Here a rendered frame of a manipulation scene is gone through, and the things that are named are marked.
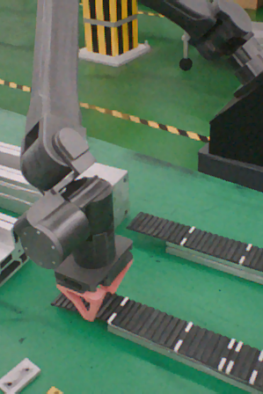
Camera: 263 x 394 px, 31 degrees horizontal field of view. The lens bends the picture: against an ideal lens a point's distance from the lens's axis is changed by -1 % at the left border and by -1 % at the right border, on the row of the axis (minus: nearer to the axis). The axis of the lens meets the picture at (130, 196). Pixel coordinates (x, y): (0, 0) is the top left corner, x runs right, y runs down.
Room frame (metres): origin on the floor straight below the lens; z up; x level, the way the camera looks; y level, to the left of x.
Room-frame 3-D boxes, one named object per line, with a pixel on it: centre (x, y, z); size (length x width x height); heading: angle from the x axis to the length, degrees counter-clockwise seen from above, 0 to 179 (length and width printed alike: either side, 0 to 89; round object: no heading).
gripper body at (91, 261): (0.49, 0.05, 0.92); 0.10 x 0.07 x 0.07; 149
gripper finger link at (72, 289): (0.48, 0.06, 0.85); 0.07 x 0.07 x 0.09; 59
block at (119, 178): (0.73, 0.06, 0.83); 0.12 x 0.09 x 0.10; 149
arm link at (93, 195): (0.48, 0.05, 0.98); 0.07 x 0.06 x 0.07; 148
